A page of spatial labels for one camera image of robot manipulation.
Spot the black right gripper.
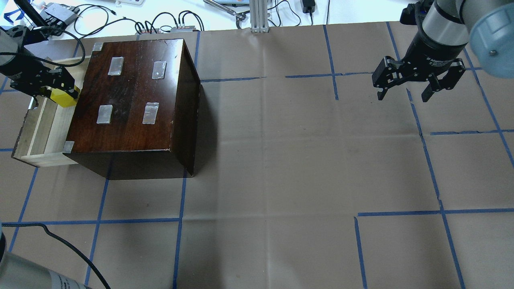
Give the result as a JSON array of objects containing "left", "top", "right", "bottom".
[{"left": 371, "top": 29, "right": 466, "bottom": 102}]

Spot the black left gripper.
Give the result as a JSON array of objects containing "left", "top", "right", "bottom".
[{"left": 0, "top": 55, "right": 81, "bottom": 99}]

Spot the yellow block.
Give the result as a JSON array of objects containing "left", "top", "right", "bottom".
[{"left": 50, "top": 86, "right": 80, "bottom": 108}]

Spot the light wooden drawer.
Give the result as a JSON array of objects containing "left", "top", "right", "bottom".
[{"left": 12, "top": 56, "right": 91, "bottom": 167}]

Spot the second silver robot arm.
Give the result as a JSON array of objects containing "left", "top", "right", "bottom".
[{"left": 1, "top": 0, "right": 513, "bottom": 102}]

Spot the dark wooden cabinet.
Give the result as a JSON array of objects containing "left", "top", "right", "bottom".
[{"left": 63, "top": 39, "right": 201, "bottom": 180}]

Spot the black power adapter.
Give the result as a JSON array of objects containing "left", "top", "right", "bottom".
[{"left": 301, "top": 0, "right": 316, "bottom": 14}]

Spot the brown paper table cover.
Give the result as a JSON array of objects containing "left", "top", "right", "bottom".
[{"left": 1, "top": 22, "right": 514, "bottom": 289}]

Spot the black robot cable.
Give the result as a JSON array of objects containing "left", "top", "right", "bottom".
[{"left": 0, "top": 24, "right": 111, "bottom": 289}]

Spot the aluminium frame post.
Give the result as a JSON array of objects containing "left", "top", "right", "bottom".
[{"left": 249, "top": 0, "right": 269, "bottom": 33}]

